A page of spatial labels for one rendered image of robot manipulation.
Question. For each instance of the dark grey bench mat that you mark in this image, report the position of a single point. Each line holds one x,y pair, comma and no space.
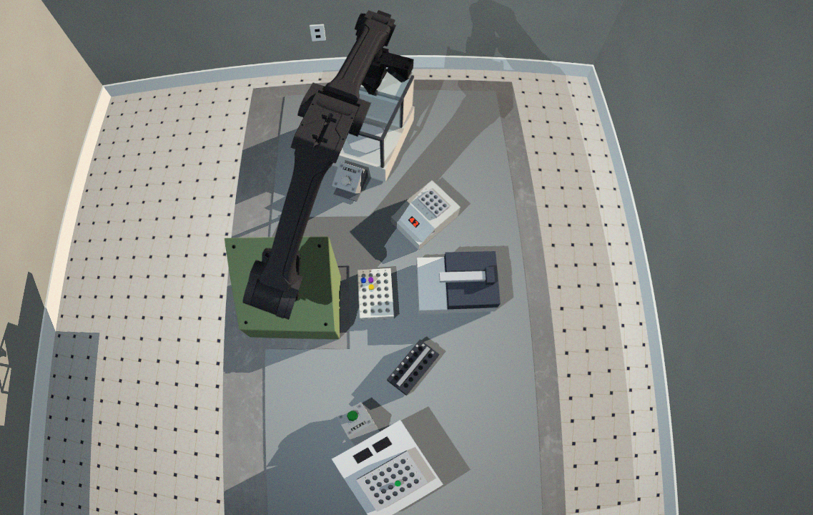
473,414

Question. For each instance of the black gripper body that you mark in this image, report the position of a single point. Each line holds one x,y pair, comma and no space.
374,82

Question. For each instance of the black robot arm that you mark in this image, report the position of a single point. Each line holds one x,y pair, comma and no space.
277,276

